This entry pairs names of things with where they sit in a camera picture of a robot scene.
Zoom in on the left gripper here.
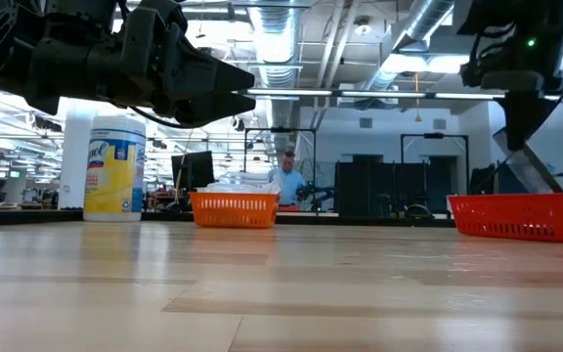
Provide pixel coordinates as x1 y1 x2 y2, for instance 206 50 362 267
114 0 258 126

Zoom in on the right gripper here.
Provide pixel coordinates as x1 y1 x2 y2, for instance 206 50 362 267
459 48 563 153

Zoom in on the bagged black comb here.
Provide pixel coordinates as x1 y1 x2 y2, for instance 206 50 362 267
492 127 563 196

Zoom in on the red plastic basket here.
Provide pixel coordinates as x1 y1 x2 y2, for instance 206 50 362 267
447 193 563 244

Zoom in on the orange plastic basket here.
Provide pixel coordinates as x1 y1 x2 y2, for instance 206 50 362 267
188 190 281 230

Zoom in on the dark desktop monitor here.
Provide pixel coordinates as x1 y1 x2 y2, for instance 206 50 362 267
469 163 512 196

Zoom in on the black desktop monitor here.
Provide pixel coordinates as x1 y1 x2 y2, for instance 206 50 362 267
171 150 216 192

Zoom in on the person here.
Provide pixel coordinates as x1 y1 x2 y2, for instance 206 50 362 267
267 150 307 206

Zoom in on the yellow disinfecting wipes canister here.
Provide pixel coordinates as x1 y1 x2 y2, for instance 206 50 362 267
83 115 148 223

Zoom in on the overhead beam with lights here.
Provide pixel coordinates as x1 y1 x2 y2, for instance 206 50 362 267
0 83 563 103

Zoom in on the white column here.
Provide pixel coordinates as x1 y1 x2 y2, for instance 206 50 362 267
58 97 98 211

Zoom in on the black partition panel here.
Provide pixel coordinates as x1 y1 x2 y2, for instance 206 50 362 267
333 154 394 216

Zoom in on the black frame stand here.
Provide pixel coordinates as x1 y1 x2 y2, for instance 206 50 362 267
400 131 471 197
242 126 318 211

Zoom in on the silver ceiling duct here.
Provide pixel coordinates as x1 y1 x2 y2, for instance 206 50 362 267
249 0 307 148

